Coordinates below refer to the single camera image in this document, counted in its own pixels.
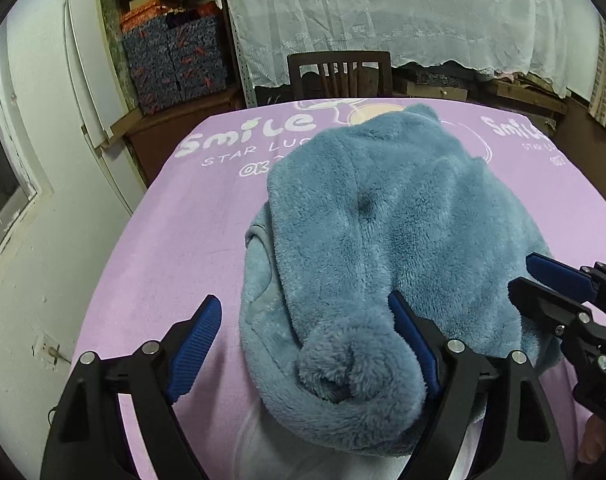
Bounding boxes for person's right hand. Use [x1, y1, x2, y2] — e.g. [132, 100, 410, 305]
[577, 414, 606, 465]

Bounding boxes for white leaning board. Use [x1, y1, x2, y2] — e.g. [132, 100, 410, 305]
[64, 0, 146, 214]

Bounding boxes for low brown wooden cabinet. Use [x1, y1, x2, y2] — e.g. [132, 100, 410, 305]
[125, 87, 244, 188]

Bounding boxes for window with white frame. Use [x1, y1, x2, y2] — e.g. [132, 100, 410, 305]
[0, 23, 51, 255]

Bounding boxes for purple smile bed sheet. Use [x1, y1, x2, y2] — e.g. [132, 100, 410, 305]
[77, 99, 606, 479]

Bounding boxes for blue fleece jacket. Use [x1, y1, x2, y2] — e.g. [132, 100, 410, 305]
[239, 104, 561, 456]

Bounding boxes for blue patterned storage boxes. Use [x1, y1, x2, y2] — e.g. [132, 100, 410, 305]
[123, 11, 228, 115]

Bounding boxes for dark wooden chair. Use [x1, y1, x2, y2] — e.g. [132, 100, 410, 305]
[286, 50, 393, 100]

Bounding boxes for white lace cloth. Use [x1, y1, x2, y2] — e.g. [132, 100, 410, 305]
[228, 0, 568, 94]

